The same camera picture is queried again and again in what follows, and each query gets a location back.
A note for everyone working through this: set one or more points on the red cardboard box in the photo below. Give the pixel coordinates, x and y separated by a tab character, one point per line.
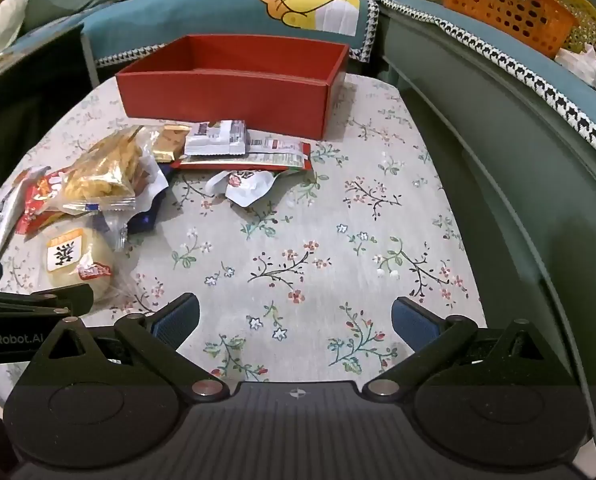
218	100

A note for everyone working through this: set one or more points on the white grey snack packet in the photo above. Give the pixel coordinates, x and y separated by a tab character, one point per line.
213	140

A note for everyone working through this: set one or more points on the long red white snack packet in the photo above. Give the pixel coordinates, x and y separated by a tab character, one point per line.
273	152

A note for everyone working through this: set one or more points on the gold foil snack packet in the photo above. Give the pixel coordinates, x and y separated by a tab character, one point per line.
170	142

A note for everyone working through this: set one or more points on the red orange snack packet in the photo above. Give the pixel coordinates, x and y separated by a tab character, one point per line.
35	200

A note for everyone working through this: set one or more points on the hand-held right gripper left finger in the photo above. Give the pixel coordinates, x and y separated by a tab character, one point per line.
178	322

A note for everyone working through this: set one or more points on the orange plastic basket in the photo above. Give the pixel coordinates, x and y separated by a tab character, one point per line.
503	10

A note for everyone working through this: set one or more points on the teal houndstooth trimmed sofa cover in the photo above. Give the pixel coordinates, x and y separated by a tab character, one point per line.
478	35

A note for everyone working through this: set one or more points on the yellow woven basket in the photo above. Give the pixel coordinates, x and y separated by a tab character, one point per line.
590	25

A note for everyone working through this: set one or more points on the white tissue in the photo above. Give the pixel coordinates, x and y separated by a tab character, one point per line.
583	65

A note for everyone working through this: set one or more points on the round pastry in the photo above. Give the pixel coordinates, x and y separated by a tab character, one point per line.
78	260

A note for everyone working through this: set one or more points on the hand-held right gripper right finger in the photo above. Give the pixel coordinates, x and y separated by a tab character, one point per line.
413	325

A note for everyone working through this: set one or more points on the clear packet of yellow chips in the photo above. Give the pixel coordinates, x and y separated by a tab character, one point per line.
103	170

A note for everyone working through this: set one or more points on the blue foil snack packet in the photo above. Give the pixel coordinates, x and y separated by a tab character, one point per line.
145	217

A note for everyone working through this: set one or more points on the dark furniture panel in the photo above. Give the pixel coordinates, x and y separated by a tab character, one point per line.
28	110

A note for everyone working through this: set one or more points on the white printed packet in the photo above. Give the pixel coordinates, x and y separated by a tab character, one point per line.
248	187

